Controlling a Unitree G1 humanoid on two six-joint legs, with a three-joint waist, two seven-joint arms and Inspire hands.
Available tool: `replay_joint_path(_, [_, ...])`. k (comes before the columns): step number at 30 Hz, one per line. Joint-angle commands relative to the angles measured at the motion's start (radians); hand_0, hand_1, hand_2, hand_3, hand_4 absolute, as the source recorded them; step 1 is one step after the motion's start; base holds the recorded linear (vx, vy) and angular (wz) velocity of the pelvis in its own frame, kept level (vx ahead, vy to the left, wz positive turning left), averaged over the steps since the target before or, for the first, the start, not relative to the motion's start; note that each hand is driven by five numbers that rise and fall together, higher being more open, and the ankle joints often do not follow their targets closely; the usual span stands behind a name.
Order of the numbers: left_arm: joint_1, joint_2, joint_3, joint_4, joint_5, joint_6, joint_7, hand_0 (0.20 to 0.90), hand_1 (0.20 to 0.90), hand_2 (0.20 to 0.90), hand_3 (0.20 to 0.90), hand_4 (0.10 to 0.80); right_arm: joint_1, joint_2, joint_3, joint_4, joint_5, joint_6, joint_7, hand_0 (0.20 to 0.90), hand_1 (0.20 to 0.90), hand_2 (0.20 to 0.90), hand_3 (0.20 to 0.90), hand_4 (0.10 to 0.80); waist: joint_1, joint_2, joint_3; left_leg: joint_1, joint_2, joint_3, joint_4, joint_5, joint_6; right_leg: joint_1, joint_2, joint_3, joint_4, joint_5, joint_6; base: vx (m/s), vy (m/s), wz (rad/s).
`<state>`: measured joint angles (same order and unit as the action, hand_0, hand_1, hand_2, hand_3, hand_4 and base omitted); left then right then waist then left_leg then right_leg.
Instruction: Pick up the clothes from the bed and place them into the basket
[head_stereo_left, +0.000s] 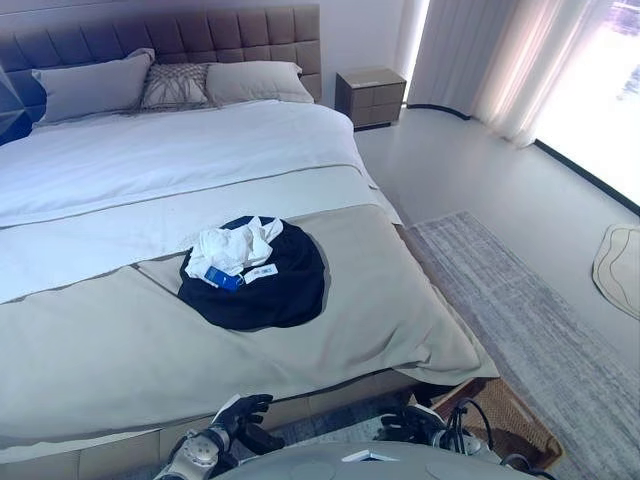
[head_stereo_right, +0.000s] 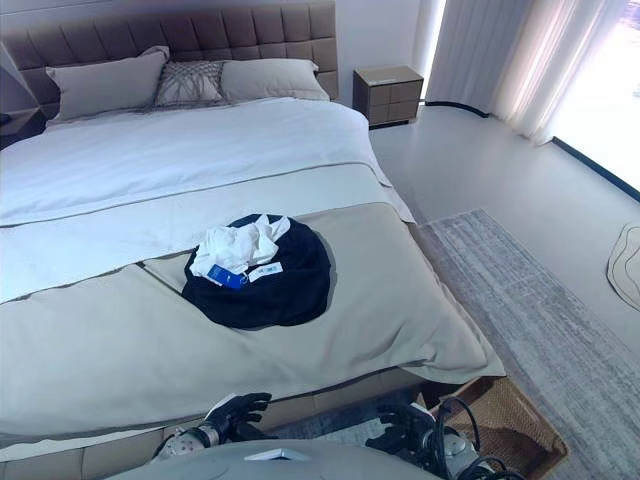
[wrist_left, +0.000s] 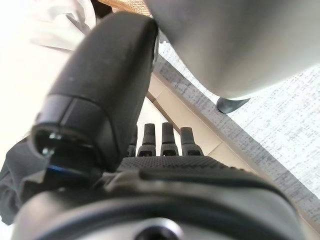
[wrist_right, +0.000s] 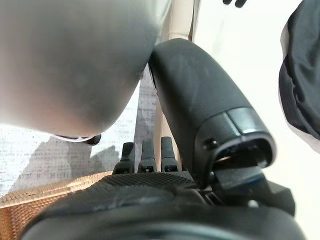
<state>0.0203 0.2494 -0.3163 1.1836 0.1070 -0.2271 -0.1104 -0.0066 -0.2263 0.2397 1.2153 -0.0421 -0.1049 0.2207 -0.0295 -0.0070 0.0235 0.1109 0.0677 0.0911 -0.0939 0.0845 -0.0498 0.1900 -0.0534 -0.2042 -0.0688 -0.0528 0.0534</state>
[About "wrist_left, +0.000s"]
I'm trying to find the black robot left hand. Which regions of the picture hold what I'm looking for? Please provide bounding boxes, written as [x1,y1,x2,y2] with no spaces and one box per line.
[14,11,309,240]

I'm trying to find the white bed sheet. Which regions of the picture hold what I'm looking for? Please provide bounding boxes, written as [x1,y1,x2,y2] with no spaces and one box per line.
[0,0,76,155]

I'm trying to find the white crumpled garment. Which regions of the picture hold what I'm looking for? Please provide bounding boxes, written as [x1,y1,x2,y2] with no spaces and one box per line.
[28,0,101,53]

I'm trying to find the black robot foot edge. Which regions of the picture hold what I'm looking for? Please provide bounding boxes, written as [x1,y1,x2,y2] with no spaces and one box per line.
[216,96,251,115]

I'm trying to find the dark grey garment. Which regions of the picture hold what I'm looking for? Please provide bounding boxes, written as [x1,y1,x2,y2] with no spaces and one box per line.
[0,138,51,226]

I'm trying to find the grey speckled woven rug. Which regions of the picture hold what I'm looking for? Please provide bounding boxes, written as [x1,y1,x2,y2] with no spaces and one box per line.
[152,32,320,227]

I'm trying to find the brown wooden bed frame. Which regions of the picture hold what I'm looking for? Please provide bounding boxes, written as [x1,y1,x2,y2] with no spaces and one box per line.
[96,0,152,19]

